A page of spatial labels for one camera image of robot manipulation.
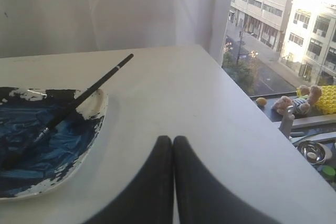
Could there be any yellow crochet cloth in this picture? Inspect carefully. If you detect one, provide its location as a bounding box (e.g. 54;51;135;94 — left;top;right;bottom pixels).
297;84;335;115

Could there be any yellow lemon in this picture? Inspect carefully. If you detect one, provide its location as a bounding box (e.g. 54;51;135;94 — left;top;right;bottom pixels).
256;97;267;106

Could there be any white backdrop curtain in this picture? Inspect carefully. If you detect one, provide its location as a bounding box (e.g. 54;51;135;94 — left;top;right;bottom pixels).
1;0;230;63

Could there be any green round lid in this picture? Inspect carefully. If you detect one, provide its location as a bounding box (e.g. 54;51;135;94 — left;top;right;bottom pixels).
321;166;335;180

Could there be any grey metal clamp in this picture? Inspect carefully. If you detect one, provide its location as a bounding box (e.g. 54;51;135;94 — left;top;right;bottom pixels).
279;105;295;139

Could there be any black paintbrush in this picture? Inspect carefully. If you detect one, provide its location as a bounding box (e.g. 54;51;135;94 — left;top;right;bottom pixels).
1;54;134;169

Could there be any white plate with blue paint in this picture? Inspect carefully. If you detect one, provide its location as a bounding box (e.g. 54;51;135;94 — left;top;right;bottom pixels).
1;87;108;201

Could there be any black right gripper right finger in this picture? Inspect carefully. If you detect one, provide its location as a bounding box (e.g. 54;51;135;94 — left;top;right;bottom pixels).
173;136;273;223

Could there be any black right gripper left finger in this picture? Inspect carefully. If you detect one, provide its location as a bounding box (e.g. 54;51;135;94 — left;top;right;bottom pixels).
86;135;174;223

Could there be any teddy bear striped shirt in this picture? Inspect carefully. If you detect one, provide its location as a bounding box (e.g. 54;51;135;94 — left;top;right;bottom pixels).
271;84;323;116

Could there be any steel bowl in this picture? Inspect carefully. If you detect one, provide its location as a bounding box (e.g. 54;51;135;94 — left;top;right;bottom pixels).
297;141;333;166

